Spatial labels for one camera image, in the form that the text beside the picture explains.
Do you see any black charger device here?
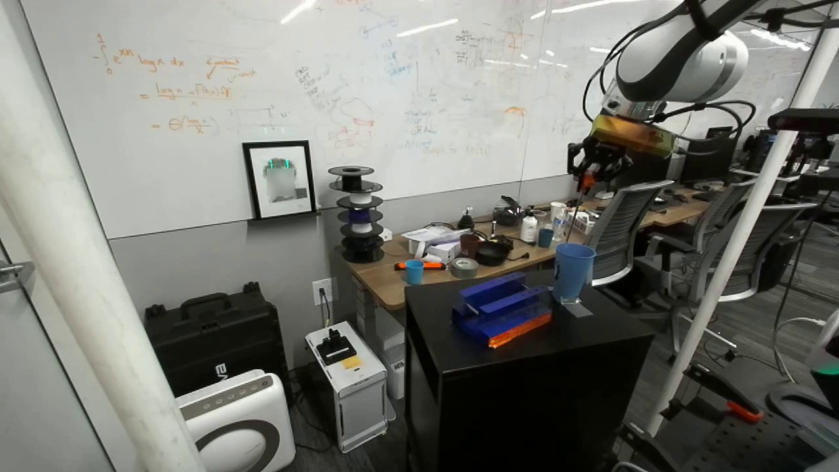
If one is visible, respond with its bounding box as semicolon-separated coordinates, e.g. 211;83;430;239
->
316;327;359;366

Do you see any grey metal plate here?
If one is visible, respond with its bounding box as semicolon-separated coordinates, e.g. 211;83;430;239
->
550;297;596;320

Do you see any grey tape roll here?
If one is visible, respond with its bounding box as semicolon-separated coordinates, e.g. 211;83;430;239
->
447;255;482;280

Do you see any metal door handle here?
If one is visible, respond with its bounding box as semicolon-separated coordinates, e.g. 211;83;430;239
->
0;259;36;293

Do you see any thick white pole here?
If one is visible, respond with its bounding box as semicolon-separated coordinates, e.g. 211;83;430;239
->
0;50;205;472

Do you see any black bowl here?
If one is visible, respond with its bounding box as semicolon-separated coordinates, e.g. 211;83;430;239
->
470;234;516;267

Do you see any black hard case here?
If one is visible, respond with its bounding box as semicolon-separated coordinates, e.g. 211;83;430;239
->
141;280;291;398

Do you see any tall blue cup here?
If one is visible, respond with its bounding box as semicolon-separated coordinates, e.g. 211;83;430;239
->
550;240;599;303

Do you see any grey mesh office chair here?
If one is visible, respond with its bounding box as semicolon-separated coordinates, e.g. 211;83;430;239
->
582;179;680;290

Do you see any framed portrait picture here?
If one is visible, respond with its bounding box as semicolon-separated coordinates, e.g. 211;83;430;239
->
242;139;321;223

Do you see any white air purifier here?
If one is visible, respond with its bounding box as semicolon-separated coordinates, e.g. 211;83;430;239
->
174;366;299;472

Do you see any whiteboard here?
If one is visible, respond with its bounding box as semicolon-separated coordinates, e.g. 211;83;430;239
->
17;0;839;240

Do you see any wooden desk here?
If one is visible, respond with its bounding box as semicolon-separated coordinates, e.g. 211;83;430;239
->
344;187;713;320

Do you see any white bottle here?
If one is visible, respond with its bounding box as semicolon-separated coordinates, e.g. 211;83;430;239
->
520;211;544;246

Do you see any orange block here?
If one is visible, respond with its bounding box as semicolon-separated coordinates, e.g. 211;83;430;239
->
485;312;557;354

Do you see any white wall outlet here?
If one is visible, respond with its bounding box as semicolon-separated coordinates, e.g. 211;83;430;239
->
310;276;337;309

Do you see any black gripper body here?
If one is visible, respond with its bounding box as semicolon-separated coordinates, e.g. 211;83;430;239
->
566;112;680;191

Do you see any thin white tripod pole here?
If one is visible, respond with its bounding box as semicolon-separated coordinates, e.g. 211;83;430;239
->
642;29;839;440

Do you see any blue plastic holder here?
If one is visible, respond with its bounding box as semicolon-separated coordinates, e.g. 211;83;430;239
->
451;273;545;347

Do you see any dark office chair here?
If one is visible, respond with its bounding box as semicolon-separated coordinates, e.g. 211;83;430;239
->
667;193;822;357

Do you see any white cardboard box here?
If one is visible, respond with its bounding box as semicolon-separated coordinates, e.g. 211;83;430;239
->
399;223;472;263

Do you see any black cabinet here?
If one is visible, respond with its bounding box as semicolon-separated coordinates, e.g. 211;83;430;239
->
402;267;658;472

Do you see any red floor clamp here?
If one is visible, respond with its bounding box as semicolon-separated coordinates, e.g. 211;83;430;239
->
722;395;769;427

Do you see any empty black filament spool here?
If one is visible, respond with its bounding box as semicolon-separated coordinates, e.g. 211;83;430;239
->
326;163;386;196

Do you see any black monitor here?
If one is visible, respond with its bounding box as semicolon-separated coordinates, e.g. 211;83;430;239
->
680;125;742;189

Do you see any white box unit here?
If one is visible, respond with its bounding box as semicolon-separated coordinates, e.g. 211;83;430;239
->
302;318;394;455

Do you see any orange handled desk tool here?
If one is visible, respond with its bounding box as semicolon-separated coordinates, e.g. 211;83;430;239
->
390;256;449;276

